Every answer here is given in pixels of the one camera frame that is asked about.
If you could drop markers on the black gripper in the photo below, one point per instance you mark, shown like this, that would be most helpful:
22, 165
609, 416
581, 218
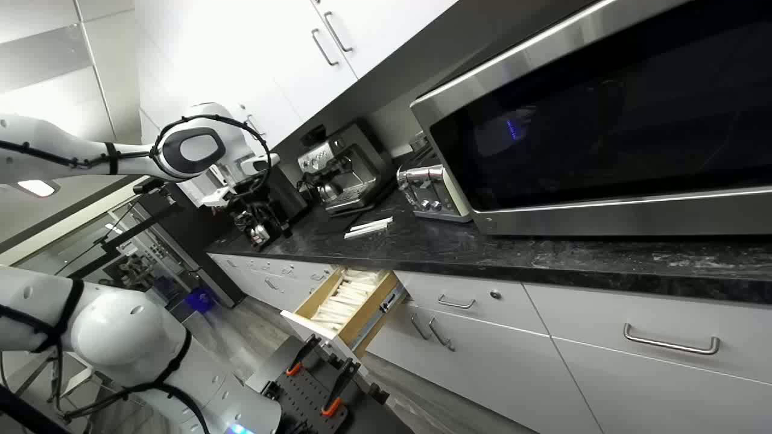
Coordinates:
259, 218

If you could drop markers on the black robot base with clamps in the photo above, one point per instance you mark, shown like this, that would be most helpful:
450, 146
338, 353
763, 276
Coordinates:
324, 394

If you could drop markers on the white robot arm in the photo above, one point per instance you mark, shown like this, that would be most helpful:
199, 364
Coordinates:
121, 333

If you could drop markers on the open wooden drawer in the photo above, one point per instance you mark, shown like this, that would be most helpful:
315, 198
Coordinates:
347, 309

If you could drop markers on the white upper cabinet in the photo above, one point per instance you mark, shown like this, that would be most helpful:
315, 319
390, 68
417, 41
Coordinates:
269, 61

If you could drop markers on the white cabinet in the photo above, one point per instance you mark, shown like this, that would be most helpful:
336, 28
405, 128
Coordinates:
552, 357
269, 61

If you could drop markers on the white lower cabinet front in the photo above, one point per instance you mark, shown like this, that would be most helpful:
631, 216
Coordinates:
552, 357

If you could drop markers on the silver espresso machine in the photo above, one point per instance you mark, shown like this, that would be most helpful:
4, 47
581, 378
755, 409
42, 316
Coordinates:
346, 169

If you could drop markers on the silver toaster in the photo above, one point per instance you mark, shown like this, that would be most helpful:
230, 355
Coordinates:
432, 193

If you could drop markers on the stainless steel microwave oven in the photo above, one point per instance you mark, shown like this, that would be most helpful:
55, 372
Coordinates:
625, 120

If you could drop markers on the silver drawer handle right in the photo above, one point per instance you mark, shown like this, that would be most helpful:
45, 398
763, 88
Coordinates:
707, 347

